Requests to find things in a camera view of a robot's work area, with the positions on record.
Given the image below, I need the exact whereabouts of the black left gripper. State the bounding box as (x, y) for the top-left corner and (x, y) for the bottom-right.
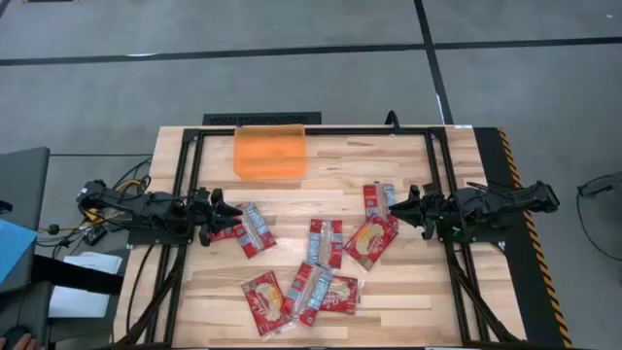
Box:
(187, 187), (244, 248)

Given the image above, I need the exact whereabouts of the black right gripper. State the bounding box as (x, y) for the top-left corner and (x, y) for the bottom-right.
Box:
(388, 184), (456, 241)

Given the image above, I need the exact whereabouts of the orange plastic basket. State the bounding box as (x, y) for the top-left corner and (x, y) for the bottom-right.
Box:
(232, 123), (309, 181)

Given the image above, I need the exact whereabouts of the black strip with hazard stripes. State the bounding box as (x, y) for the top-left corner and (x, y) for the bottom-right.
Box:
(472, 126), (575, 349)

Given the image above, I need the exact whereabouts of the small black device box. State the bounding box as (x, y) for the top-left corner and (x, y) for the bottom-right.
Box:
(83, 226), (109, 247)

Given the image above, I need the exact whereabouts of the white paper sheet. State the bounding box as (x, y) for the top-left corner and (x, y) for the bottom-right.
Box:
(48, 251), (123, 319)

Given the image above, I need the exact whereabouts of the black bar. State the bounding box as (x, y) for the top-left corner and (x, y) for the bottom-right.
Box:
(30, 254), (124, 297)

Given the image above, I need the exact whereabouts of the grey stand foot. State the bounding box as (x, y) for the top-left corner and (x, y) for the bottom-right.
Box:
(576, 170), (622, 198)

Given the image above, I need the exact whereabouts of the blue paper sheet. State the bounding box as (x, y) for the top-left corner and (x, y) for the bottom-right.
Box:
(0, 218), (39, 286)

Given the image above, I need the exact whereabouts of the person's hand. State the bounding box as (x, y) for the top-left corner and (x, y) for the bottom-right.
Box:
(0, 332), (40, 350)

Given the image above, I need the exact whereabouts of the black computer mouse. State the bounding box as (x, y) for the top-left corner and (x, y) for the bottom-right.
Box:
(1, 324), (32, 342)

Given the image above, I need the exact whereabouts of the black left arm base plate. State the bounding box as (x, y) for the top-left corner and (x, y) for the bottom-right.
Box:
(126, 226), (195, 247)

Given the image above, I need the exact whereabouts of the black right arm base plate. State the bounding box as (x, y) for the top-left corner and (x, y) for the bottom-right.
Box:
(434, 213), (506, 245)

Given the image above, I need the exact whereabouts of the black cable loop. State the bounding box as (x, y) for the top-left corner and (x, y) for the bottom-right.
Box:
(384, 109), (402, 134)

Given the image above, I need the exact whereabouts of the yellow cable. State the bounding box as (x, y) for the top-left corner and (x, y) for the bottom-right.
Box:
(85, 178), (148, 226)

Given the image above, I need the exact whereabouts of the black frame cable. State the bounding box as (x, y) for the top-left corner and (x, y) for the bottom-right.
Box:
(124, 244), (156, 342)

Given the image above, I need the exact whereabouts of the thin black floor cable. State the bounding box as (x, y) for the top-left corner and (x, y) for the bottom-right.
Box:
(575, 192), (622, 263)

